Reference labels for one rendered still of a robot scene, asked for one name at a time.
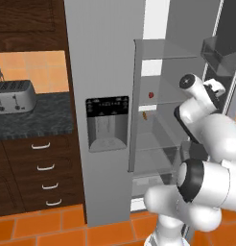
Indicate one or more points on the grey fridge door with dispenser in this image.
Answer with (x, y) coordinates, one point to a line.
(104, 48)

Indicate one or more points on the open grey fridge door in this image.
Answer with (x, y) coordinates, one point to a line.
(230, 22)

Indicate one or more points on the grey fridge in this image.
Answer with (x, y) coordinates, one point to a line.
(174, 29)

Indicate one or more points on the small orange food item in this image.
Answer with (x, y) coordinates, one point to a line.
(144, 116)

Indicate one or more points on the dark wood drawer front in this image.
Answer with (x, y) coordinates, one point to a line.
(64, 166)
(70, 201)
(67, 185)
(56, 145)

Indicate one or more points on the glass fridge shelf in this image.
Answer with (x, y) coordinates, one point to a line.
(161, 99)
(155, 141)
(164, 49)

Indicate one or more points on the silver four-slot toaster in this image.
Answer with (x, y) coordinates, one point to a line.
(12, 96)

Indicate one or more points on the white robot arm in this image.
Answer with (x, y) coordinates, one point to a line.
(216, 189)

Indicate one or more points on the dark wood wall cupboard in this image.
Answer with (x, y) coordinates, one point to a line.
(27, 22)

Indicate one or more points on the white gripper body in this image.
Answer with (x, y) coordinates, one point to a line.
(221, 90)

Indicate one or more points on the clear fridge crisper drawer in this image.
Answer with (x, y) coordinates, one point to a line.
(152, 184)

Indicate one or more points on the dark wood cupboard door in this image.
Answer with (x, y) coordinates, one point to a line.
(4, 182)

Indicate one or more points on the clear fridge door bin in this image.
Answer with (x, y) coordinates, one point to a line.
(220, 53)

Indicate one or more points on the red strawberry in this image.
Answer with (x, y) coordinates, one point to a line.
(151, 94)

